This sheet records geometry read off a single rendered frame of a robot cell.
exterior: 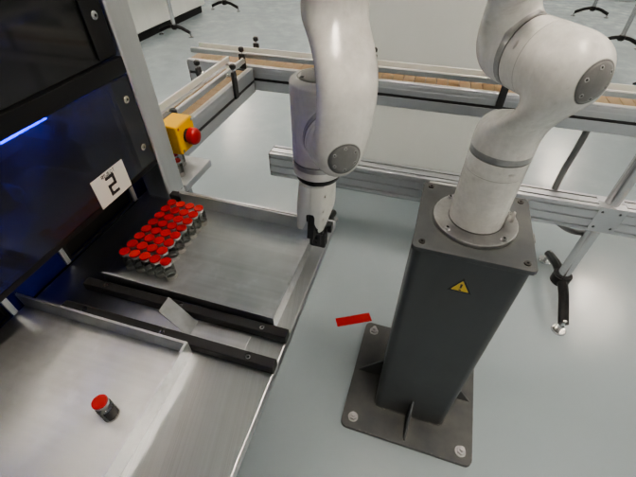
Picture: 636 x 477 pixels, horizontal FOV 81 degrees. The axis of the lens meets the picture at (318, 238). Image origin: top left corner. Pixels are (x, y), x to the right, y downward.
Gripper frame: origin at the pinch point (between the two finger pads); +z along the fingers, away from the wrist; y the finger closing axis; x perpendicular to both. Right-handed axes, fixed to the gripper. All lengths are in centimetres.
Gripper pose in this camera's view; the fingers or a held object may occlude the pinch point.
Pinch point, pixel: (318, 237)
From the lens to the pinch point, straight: 74.8
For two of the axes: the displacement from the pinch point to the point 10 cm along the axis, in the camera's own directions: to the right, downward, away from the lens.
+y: -2.9, 6.6, -6.9
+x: 9.6, 2.0, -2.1
